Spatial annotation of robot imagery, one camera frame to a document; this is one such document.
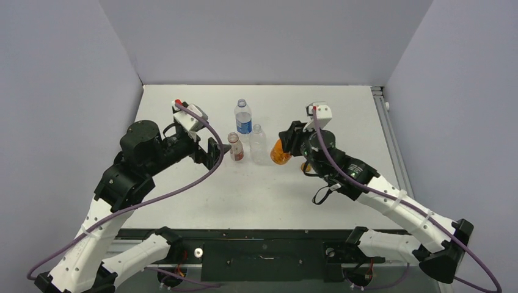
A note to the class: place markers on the Pepsi bottle blue label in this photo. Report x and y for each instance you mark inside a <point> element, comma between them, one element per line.
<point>243,119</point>

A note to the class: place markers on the clear crushed plastic bottle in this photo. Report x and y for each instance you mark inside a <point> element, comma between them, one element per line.
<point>258,143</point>

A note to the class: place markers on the orange juice bottle cap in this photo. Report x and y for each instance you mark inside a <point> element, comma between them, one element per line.
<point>306,167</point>

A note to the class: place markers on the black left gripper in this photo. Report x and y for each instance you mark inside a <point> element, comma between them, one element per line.
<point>210,158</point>

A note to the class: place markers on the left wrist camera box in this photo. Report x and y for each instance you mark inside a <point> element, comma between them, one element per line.
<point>187,122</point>

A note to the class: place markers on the small bottle red label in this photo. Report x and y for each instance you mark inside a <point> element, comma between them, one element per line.
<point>236,151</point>

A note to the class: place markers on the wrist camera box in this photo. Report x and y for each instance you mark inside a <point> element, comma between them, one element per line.
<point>187,122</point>
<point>317,111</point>

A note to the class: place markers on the orange juice bottle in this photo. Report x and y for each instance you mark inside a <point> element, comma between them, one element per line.
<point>277,154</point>

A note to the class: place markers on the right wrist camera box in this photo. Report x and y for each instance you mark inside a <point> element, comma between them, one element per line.
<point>317,111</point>

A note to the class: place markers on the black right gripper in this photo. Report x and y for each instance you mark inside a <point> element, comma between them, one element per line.
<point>291,137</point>

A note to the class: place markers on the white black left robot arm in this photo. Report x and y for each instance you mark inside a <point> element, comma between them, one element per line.
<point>84,266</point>

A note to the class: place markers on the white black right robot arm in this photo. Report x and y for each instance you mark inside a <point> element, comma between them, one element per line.
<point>432,241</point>

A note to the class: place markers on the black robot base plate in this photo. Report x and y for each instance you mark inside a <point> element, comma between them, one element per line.
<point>267,255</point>

